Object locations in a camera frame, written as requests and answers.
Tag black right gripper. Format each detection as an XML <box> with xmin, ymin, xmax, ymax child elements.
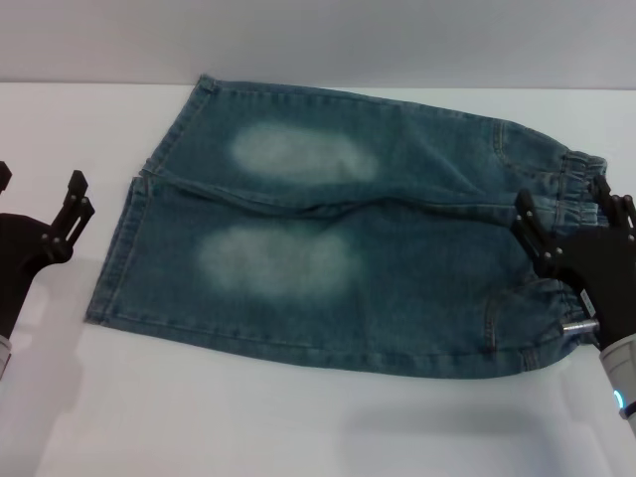
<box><xmin>511</xmin><ymin>174</ymin><xmax>636</xmax><ymax>352</ymax></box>

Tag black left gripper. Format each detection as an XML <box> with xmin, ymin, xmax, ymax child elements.
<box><xmin>0</xmin><ymin>161</ymin><xmax>95</xmax><ymax>340</ymax></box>

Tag blue denim shorts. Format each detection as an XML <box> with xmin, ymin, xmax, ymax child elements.
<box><xmin>84</xmin><ymin>73</ymin><xmax>610</xmax><ymax>380</ymax></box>

